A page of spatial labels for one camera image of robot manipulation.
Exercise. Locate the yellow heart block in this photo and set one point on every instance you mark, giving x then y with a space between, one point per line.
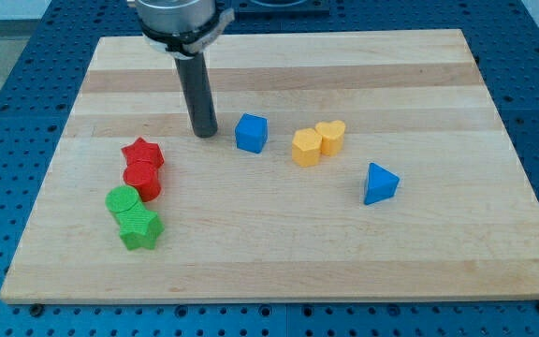
332 134

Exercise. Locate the red cylinder block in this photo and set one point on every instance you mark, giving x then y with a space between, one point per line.
143 176

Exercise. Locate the blue cube block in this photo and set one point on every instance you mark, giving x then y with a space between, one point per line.
251 133

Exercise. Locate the red star block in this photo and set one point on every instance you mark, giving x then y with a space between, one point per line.
143 151

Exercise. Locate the blue triangle block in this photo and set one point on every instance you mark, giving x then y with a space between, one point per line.
380 184

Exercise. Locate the green cylinder block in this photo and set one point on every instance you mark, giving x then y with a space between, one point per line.
122 199

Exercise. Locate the green star block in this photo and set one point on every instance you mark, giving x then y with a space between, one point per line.
139 229

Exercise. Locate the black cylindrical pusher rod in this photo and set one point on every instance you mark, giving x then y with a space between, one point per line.
196 89

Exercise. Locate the wooden board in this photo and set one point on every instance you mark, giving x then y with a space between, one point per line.
245 227

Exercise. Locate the yellow pentagon block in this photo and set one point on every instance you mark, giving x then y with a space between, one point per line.
306 147

